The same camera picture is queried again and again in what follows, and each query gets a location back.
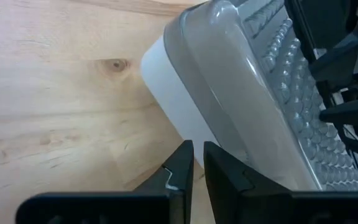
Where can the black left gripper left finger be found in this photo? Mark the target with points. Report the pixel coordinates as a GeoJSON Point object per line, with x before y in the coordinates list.
{"type": "Point", "coordinates": [154, 208]}

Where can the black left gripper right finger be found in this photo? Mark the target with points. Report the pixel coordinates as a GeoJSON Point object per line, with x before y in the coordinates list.
{"type": "Point", "coordinates": [259, 208]}

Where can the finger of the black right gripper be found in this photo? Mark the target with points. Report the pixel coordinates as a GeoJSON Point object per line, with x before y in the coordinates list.
{"type": "Point", "coordinates": [340, 59]}
{"type": "Point", "coordinates": [353, 112]}

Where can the grey plastic bin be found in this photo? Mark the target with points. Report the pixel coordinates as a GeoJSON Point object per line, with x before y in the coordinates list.
{"type": "Point", "coordinates": [228, 77]}

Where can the white plastic supply box base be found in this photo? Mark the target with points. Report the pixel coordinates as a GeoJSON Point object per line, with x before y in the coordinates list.
{"type": "Point", "coordinates": [172, 93]}

